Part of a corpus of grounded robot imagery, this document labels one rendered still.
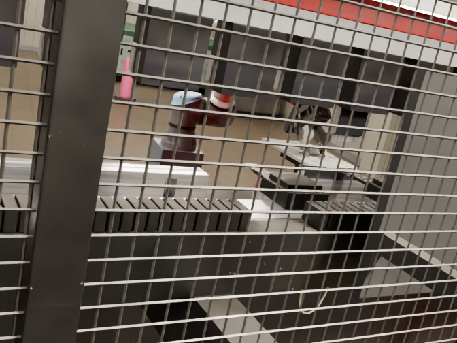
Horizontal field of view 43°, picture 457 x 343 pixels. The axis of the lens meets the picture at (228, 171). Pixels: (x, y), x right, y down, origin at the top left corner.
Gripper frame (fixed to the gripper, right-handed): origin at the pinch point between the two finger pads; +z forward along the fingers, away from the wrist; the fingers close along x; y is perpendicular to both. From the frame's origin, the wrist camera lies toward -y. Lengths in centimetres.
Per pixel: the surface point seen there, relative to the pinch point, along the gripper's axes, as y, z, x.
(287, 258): 35, 37, -49
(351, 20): 35.3, -21.5, -11.8
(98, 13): 82, 25, -103
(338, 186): 6.7, 12.8, -0.7
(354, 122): 17.0, -2.4, 1.1
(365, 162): -275, -112, 352
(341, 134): 14.2, 0.1, -2.2
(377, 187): 25.1, 19.5, -7.0
